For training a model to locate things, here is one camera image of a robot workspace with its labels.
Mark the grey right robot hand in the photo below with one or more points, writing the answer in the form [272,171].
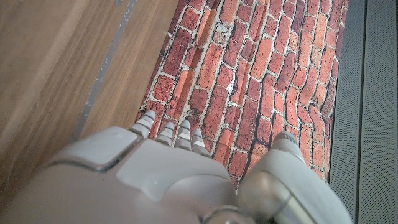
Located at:
[140,186]

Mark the red brick print backdrop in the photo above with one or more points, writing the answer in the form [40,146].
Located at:
[248,62]

